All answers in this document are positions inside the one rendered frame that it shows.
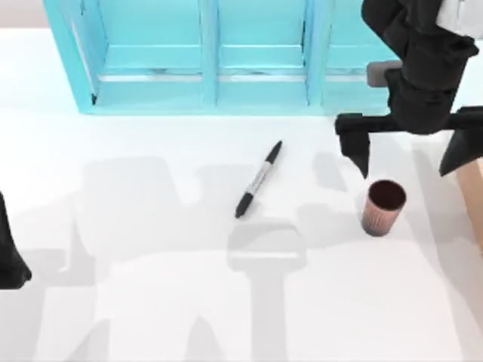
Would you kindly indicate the pale wooden furniture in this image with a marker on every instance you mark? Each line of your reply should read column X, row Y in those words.
column 471, row 196

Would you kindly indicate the pale grey rounded box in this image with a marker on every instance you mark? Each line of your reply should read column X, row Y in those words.
column 375, row 73

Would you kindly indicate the pink cup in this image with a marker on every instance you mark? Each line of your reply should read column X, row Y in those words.
column 379, row 220

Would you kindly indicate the black marker pen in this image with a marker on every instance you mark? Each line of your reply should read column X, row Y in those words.
column 260, row 177

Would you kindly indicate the light blue rack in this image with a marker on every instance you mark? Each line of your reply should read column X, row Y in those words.
column 158, row 56

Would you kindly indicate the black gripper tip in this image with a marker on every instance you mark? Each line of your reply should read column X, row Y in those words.
column 9, row 260

